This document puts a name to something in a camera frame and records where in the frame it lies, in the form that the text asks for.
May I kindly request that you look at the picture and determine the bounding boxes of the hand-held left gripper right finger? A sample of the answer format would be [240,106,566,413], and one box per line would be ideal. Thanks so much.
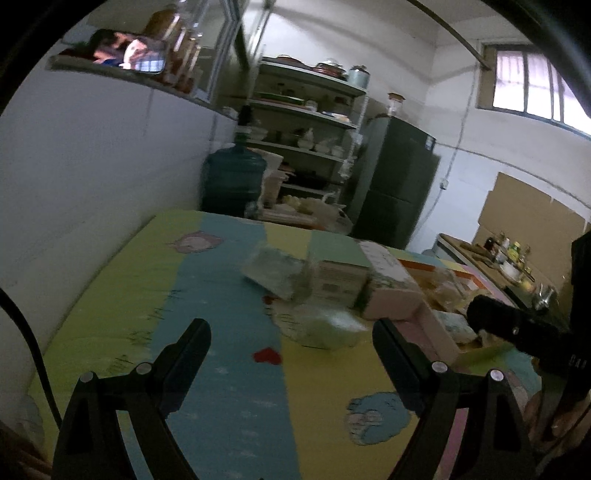
[372,318,539,480]

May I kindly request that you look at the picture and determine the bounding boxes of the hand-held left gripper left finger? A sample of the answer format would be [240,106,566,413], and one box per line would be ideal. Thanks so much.
[51,318,213,480]

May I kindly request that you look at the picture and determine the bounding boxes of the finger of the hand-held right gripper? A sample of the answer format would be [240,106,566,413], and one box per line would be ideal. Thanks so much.
[466,295,572,367]

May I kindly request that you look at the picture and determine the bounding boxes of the large cardboard box orange rim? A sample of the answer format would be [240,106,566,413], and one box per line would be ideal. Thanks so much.
[397,256,509,365]

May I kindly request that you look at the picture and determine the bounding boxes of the person's right hand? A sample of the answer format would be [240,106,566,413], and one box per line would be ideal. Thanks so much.
[526,392,591,441]

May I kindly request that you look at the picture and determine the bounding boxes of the cartoon printed blanket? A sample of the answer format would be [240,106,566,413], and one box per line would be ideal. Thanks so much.
[28,210,546,480]

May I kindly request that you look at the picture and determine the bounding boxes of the blue white plastic packet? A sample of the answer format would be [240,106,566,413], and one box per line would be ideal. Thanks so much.
[434,309,476,343]

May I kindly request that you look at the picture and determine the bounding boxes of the floral printed package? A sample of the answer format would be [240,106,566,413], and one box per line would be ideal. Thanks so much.
[358,240,426,321]

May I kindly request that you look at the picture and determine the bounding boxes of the group of condiment bottles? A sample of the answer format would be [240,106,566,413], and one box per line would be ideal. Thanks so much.
[484,233,533,273]

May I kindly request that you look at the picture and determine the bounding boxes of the cream printed box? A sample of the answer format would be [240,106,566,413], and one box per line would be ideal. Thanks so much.
[311,258,370,308]

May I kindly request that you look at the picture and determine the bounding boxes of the wooden counter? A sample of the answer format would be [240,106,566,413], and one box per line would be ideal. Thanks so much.
[436,233,573,315]

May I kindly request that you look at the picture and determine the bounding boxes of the light green box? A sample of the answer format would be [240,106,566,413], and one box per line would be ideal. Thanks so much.
[307,231,366,268]

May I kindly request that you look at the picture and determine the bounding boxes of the cardboard sheet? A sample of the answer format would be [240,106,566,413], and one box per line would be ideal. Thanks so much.
[473,171,591,287]

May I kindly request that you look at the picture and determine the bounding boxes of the cream plastic bag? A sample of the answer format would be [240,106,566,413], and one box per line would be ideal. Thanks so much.
[281,194,352,232]

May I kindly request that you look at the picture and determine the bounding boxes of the dark refrigerator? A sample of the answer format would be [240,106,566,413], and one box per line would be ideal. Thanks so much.
[346,115,441,250]

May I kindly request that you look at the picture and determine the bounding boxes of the blue water jug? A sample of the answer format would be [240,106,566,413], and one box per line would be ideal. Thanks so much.
[201,106,269,217]

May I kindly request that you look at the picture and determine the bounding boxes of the grey shelf rack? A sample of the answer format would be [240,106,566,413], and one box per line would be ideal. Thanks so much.
[247,55,370,217]

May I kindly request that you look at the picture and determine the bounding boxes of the barred window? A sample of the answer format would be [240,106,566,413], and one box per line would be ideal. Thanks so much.
[478,41,591,139]

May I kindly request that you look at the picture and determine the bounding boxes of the glass jar amber contents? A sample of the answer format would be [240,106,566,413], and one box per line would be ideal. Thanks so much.
[167,23,191,85]
[145,4,184,40]
[182,37,203,94]

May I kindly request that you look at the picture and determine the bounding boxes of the metal pot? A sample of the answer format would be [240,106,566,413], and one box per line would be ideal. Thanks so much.
[314,58,348,79]

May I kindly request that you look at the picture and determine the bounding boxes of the phone with lit screen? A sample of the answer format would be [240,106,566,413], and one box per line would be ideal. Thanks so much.
[90,28,169,75]

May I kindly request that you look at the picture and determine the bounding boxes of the black cable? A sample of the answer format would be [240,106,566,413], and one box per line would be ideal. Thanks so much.
[406,0,591,107]
[0,286,63,430]

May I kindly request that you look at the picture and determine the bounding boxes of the sliding window frame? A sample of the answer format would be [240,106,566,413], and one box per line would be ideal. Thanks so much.
[198,0,252,108]

